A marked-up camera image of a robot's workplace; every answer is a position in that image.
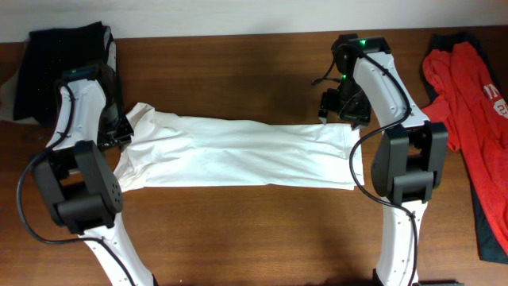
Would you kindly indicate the dark teal garment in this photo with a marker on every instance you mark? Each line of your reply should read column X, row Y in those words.
column 488, row 247

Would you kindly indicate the grey folded garment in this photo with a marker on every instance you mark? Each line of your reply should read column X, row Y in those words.
column 110, row 49

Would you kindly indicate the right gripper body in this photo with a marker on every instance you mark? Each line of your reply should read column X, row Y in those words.
column 353, row 104

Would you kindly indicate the red t-shirt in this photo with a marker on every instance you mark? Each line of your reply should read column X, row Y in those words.
column 475, row 114

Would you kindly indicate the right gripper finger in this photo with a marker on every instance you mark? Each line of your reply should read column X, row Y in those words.
column 359, row 125
column 323, row 118

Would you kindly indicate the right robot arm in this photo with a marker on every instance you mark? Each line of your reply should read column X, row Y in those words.
column 409, row 161

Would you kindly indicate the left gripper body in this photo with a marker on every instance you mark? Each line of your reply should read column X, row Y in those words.
column 116, row 128

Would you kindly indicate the white t-shirt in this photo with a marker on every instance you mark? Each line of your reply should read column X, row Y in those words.
column 168, row 150

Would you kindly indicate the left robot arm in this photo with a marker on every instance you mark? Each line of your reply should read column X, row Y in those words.
column 77, row 185

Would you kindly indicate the black folded garment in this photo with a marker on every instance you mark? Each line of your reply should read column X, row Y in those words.
column 48, row 55

